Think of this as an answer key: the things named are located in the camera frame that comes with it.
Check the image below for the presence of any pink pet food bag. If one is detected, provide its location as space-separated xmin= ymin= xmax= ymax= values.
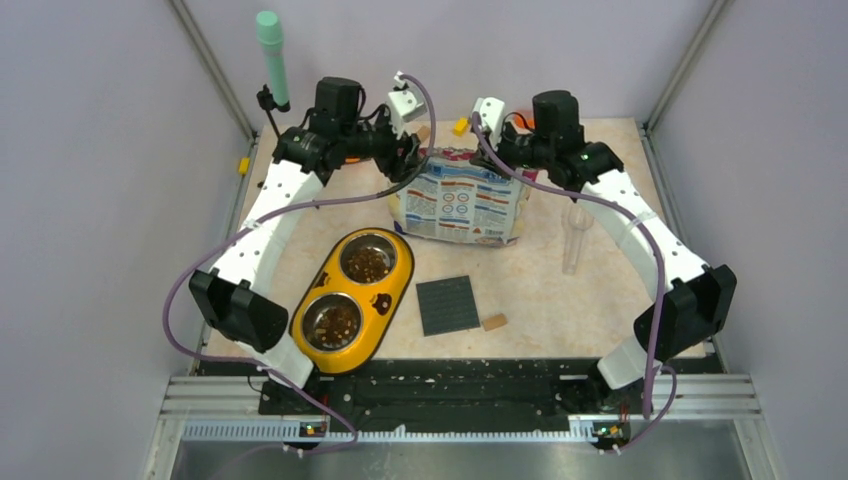
xmin=388 ymin=148 xmax=530 ymax=247

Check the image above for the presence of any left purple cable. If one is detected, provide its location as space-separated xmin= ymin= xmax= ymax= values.
xmin=162 ymin=72 xmax=439 ymax=458

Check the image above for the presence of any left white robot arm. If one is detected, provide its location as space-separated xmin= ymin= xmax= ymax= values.
xmin=183 ymin=72 xmax=435 ymax=414

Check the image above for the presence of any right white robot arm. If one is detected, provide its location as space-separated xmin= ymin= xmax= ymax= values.
xmin=469 ymin=90 xmax=738 ymax=412

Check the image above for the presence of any clear plastic scoop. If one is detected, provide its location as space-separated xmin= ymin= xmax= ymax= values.
xmin=562 ymin=203 xmax=594 ymax=275

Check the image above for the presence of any dark grey square baseplate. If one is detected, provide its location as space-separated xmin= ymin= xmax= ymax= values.
xmin=416 ymin=275 xmax=480 ymax=337

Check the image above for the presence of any small wooden block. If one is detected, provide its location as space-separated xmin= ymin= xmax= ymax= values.
xmin=481 ymin=314 xmax=508 ymax=332

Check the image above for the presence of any yellow clip on frame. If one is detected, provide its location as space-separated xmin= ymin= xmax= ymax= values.
xmin=238 ymin=157 xmax=251 ymax=176

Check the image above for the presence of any purple cable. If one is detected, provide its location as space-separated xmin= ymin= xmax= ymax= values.
xmin=162 ymin=72 xmax=439 ymax=458
xmin=470 ymin=111 xmax=680 ymax=453

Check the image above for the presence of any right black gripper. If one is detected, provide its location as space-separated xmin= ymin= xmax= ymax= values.
xmin=471 ymin=120 xmax=554 ymax=181

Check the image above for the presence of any small yellow block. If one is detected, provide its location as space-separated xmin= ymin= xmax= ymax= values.
xmin=452 ymin=117 xmax=470 ymax=137

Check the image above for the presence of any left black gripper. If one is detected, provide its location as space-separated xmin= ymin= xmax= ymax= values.
xmin=341 ymin=106 xmax=429 ymax=182

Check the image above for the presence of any yellow double pet bowl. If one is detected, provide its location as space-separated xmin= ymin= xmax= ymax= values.
xmin=289 ymin=228 xmax=415 ymax=376

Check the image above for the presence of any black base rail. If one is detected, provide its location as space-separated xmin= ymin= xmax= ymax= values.
xmin=198 ymin=357 xmax=723 ymax=435

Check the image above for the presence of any green microphone on tripod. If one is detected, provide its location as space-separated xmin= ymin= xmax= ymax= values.
xmin=255 ymin=10 xmax=291 ymax=136

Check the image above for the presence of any small wooden cube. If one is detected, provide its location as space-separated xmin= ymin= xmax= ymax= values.
xmin=416 ymin=126 xmax=431 ymax=142

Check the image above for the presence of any orange semicircle container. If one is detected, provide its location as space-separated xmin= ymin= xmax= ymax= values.
xmin=513 ymin=112 xmax=535 ymax=131

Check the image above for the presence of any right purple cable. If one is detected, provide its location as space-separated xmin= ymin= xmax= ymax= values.
xmin=470 ymin=111 xmax=680 ymax=453

